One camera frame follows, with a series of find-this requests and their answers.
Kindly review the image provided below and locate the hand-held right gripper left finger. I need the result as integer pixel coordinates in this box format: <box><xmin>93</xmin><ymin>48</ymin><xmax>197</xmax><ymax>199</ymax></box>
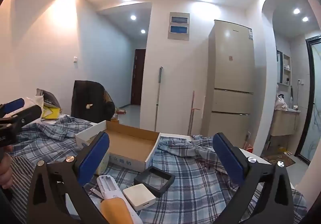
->
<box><xmin>26</xmin><ymin>131</ymin><xmax>111</xmax><ymax>224</ymax></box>

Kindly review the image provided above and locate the cardboard box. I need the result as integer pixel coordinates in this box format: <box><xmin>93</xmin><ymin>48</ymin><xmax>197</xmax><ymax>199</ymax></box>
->
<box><xmin>75</xmin><ymin>120</ymin><xmax>161</xmax><ymax>173</ymax></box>

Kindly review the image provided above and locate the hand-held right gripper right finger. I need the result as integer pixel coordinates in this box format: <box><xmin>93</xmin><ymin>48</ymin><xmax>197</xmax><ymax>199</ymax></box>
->
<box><xmin>213</xmin><ymin>132</ymin><xmax>295</xmax><ymax>224</ymax></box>

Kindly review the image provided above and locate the chair with black jacket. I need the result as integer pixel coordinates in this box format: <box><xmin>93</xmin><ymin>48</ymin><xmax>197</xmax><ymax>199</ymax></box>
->
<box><xmin>71</xmin><ymin>80</ymin><xmax>116</xmax><ymax>123</ymax></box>

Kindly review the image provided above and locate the grey striped cloth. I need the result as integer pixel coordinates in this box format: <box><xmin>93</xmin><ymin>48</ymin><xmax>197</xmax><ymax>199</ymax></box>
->
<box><xmin>9</xmin><ymin>156</ymin><xmax>38</xmax><ymax>224</ymax></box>

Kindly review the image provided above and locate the person's left hand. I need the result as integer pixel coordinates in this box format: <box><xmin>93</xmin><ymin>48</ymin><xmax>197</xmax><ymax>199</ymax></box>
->
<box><xmin>0</xmin><ymin>145</ymin><xmax>15</xmax><ymax>190</ymax></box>

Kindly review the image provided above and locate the pink cloth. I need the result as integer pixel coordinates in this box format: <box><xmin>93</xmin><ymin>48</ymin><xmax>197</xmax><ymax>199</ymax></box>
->
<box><xmin>274</xmin><ymin>94</ymin><xmax>289</xmax><ymax>111</ymax></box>

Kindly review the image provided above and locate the black framed glass door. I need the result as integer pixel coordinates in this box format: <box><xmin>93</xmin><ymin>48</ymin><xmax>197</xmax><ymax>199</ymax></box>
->
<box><xmin>295</xmin><ymin>35</ymin><xmax>321</xmax><ymax>165</ymax></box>

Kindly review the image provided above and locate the dark brown door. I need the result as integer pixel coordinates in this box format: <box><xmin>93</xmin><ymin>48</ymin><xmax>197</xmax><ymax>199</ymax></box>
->
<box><xmin>131</xmin><ymin>49</ymin><xmax>146</xmax><ymax>107</ymax></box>

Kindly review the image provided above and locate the blue plaid blanket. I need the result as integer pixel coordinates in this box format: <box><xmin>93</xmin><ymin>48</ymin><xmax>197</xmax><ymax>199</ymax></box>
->
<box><xmin>7</xmin><ymin>114</ymin><xmax>308</xmax><ymax>224</ymax></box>

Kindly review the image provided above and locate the small metal clip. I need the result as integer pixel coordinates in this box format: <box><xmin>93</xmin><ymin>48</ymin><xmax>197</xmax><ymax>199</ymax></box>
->
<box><xmin>89</xmin><ymin>187</ymin><xmax>105</xmax><ymax>200</ymax></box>

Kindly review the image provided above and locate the wall electrical panel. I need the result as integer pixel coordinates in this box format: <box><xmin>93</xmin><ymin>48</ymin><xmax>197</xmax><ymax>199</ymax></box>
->
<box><xmin>167</xmin><ymin>12</ymin><xmax>191</xmax><ymax>42</ymax></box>

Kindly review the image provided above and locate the white remote control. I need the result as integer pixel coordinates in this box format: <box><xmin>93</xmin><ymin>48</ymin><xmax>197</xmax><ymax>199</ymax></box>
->
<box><xmin>97</xmin><ymin>175</ymin><xmax>144</xmax><ymax>224</ymax></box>

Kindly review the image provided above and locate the bathroom mirror cabinet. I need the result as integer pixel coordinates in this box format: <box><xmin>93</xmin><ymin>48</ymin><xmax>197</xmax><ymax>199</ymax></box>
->
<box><xmin>276</xmin><ymin>49</ymin><xmax>293</xmax><ymax>87</ymax></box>

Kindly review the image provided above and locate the orange case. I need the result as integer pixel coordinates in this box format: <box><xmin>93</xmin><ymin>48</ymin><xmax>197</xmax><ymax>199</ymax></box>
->
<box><xmin>100</xmin><ymin>199</ymin><xmax>134</xmax><ymax>224</ymax></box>

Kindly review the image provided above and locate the patterned bathroom mat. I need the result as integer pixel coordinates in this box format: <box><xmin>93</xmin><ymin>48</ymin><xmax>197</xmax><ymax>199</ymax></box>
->
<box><xmin>261</xmin><ymin>151</ymin><xmax>297</xmax><ymax>167</ymax></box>

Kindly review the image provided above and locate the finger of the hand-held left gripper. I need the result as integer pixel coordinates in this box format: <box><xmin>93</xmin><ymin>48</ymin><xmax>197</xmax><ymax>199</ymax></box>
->
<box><xmin>0</xmin><ymin>98</ymin><xmax>25</xmax><ymax>115</ymax></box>
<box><xmin>11</xmin><ymin>105</ymin><xmax>42</xmax><ymax>128</ymax></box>

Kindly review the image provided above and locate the white square box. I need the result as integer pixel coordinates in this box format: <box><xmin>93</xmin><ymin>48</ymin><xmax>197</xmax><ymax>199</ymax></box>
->
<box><xmin>123</xmin><ymin>183</ymin><xmax>156</xmax><ymax>212</ymax></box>

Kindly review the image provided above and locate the grey handled mop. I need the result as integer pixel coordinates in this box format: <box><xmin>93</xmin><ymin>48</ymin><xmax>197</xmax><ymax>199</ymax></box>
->
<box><xmin>153</xmin><ymin>66</ymin><xmax>163</xmax><ymax>132</ymax></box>

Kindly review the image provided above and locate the beige sink cabinet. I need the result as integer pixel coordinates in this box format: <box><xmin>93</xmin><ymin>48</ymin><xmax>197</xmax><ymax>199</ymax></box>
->
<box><xmin>270</xmin><ymin>108</ymin><xmax>301</xmax><ymax>137</ymax></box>

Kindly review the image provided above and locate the grey bag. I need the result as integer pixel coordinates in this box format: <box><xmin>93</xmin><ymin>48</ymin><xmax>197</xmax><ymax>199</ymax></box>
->
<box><xmin>36</xmin><ymin>88</ymin><xmax>60</xmax><ymax>109</ymax></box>

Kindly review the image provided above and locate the red handled broom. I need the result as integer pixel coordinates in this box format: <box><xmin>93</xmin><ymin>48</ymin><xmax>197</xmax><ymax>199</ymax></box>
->
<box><xmin>188</xmin><ymin>90</ymin><xmax>201</xmax><ymax>137</ymax></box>

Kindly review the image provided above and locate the yellow bag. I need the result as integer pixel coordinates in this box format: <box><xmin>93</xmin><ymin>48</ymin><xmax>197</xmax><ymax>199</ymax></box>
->
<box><xmin>41</xmin><ymin>106</ymin><xmax>62</xmax><ymax>120</ymax></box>

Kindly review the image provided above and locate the black square frame case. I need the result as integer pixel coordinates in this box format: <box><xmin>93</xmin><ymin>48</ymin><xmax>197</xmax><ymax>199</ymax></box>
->
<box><xmin>134</xmin><ymin>166</ymin><xmax>175</xmax><ymax>198</ymax></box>

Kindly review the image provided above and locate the beige refrigerator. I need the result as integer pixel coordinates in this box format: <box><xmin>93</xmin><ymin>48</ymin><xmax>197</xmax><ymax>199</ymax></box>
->
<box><xmin>201</xmin><ymin>19</ymin><xmax>255</xmax><ymax>149</ymax></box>

